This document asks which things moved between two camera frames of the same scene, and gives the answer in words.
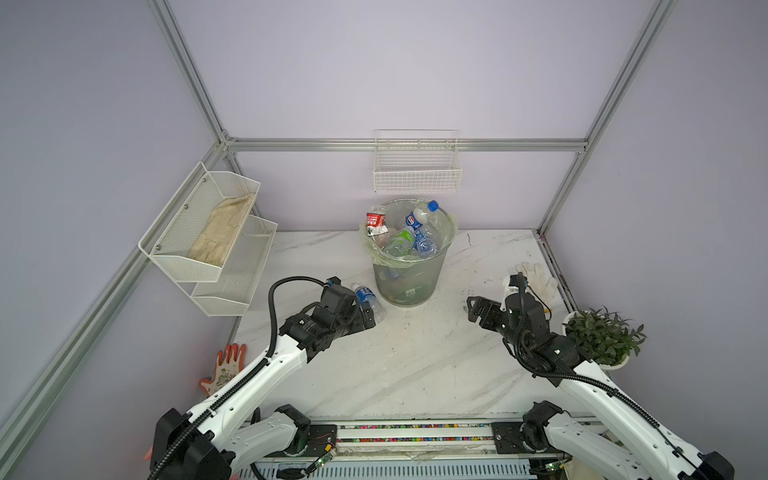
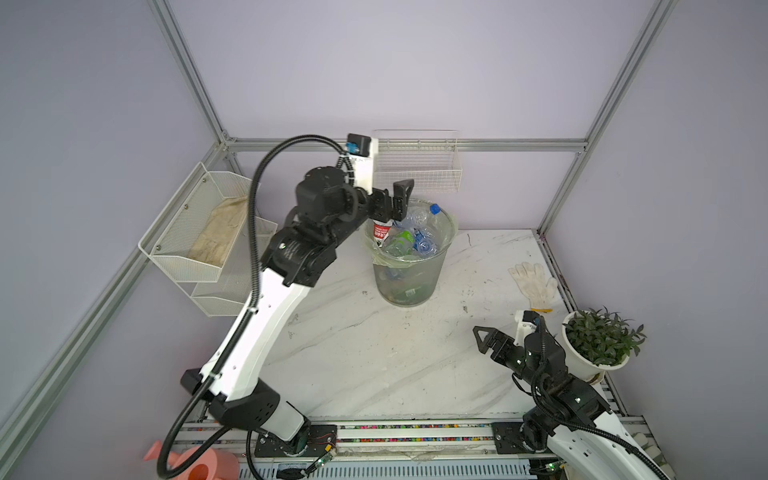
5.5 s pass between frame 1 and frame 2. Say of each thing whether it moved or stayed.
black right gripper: moved
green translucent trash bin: stayed
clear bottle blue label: stayed
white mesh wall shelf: stayed
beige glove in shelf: stayed
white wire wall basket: stayed
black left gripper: moved
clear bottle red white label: stayed
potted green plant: stayed
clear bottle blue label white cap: moved
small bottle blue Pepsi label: moved
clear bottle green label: stayed
